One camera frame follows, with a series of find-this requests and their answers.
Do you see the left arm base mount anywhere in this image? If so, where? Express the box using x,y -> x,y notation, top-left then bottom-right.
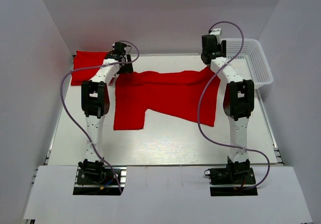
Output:
73,159 -> 126,196

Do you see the white plastic basket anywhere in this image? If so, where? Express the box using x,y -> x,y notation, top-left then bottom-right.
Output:
226,38 -> 273,89

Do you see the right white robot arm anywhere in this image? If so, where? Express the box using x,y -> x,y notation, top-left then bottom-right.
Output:
201,28 -> 254,165

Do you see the folded red t-shirt stack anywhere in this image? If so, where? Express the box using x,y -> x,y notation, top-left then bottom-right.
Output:
71,51 -> 108,86

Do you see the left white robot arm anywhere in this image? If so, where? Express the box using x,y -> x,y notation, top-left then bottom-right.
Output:
81,41 -> 133,162

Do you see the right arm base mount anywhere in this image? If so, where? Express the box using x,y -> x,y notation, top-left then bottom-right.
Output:
204,159 -> 258,197

